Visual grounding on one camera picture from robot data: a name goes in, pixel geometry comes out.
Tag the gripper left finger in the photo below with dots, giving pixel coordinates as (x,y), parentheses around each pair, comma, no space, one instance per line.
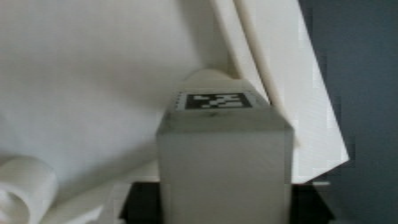
(143,204)

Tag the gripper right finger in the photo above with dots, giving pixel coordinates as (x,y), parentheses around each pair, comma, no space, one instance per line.
(310,211)

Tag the white table leg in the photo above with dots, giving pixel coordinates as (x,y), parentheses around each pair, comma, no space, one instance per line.
(224,142)

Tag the white square tabletop part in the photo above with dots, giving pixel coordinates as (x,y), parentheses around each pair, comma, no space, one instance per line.
(96,54)

